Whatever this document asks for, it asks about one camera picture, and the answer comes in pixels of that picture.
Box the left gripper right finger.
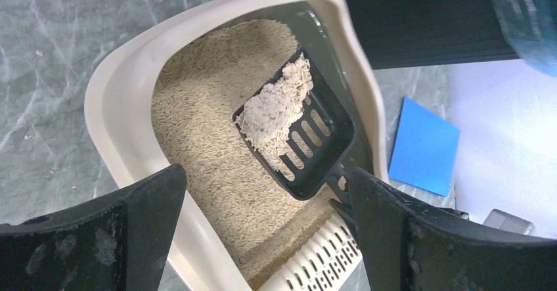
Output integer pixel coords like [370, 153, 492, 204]
[348, 168, 556, 290]

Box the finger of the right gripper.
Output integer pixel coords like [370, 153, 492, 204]
[329, 198, 359, 242]

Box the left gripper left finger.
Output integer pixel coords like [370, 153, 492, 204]
[1, 164, 187, 290]

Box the black litter scoop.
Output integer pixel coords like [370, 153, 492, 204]
[231, 47, 357, 207]

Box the cat litter pile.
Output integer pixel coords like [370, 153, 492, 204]
[151, 20, 332, 290]

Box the blue sheet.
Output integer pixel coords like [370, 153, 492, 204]
[388, 97, 460, 197]

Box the black trash bin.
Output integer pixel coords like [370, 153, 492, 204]
[346, 0, 517, 70]

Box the blue plastic bin liner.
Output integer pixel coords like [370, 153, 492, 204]
[491, 0, 556, 78]

